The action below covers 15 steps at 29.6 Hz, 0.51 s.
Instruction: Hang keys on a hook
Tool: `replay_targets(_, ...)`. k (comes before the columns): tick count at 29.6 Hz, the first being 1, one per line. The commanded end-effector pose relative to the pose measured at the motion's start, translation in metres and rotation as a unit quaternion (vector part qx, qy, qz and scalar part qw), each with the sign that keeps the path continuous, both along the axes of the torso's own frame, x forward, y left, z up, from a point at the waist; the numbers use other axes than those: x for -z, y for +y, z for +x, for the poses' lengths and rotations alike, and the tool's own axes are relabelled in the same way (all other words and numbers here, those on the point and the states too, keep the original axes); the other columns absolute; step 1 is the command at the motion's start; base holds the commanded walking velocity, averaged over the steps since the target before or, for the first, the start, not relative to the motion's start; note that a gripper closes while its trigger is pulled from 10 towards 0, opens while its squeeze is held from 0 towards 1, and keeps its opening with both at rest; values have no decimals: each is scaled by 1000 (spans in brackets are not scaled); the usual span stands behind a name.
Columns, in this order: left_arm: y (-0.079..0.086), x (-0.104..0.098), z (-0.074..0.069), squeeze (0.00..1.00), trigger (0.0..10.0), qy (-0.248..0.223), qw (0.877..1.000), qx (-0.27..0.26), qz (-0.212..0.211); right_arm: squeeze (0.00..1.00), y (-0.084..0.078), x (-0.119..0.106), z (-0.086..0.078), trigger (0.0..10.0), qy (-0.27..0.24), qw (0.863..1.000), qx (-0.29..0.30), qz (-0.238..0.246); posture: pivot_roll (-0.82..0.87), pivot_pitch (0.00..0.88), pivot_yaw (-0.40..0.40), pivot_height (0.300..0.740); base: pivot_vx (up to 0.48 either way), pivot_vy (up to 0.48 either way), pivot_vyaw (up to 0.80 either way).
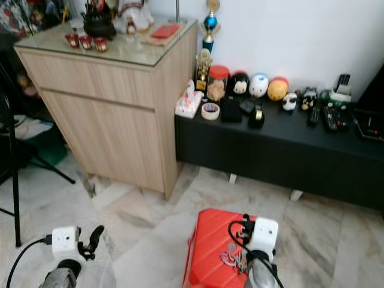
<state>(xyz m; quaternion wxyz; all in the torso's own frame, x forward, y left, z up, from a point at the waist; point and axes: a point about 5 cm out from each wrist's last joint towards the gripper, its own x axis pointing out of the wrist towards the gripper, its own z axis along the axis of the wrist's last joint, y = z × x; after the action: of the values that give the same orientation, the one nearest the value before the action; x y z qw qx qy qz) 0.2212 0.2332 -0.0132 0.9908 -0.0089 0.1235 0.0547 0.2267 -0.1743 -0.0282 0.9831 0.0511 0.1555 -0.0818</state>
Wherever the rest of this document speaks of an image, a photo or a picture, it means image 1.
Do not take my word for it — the yellow round plush toy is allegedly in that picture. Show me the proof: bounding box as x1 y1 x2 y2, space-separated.
267 76 290 102

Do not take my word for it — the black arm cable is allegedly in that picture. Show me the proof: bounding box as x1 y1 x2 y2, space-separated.
6 235 53 288
227 220 243 248

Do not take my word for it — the small white panda figure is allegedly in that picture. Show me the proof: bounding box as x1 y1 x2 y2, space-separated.
282 91 299 112

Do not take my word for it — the black flat electronic box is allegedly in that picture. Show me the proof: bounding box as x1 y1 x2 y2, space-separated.
352 107 384 143

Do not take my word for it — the black round plush toy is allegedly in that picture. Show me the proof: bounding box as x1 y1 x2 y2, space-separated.
229 71 251 97

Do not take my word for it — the black incense pot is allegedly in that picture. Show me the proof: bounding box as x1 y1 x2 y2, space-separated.
82 0 118 40

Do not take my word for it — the slim black remote control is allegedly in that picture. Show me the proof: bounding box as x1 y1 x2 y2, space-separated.
307 106 320 126

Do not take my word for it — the white round plush toy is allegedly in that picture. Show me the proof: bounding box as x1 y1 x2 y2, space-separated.
248 73 270 99

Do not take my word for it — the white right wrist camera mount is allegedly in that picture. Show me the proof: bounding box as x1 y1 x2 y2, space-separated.
252 217 280 254

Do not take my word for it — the light wooden cabinet glass top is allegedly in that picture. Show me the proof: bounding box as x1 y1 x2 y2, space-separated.
14 20 199 200

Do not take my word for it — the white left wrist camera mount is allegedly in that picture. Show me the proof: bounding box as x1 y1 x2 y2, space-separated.
51 226 78 260

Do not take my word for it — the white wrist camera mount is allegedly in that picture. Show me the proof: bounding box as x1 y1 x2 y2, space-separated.
252 217 280 254
51 226 78 260

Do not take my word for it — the small black white figure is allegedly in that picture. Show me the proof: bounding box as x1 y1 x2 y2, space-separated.
301 87 319 111

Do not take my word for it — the white ceramic figurine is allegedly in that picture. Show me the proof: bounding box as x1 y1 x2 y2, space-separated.
116 0 160 34

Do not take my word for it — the black low console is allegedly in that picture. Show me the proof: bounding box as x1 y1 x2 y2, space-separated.
174 96 384 212

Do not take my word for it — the white tape roll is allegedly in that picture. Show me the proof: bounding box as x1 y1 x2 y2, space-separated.
200 102 221 121

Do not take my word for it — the red flat booklet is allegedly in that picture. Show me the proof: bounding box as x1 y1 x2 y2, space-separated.
143 22 184 46

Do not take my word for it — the black cordless phone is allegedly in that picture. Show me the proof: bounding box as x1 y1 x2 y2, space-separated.
335 73 352 97

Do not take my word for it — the gold trophy with blue ball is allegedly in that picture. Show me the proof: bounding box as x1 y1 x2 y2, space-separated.
202 0 221 52

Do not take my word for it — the small gold trophy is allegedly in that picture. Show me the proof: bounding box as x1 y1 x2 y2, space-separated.
194 49 214 92

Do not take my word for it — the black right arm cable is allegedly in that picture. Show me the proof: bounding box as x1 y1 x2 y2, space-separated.
227 220 243 248

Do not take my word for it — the clear jar with red lid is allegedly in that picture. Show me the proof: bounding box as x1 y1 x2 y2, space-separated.
206 64 230 102

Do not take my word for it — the black tape dispenser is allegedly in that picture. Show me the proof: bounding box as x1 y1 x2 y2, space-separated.
247 104 266 128

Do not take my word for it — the white tissue pack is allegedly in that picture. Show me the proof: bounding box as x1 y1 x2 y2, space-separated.
175 79 205 119

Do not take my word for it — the black square box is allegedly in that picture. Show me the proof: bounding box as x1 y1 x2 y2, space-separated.
220 95 243 124

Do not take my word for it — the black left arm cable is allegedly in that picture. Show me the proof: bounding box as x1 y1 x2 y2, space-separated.
6 235 53 288

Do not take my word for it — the small red cup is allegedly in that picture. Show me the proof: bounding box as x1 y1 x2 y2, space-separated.
65 32 80 49
92 37 109 54
79 34 95 52

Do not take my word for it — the wide black remote control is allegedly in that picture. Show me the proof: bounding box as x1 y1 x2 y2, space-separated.
322 105 340 132

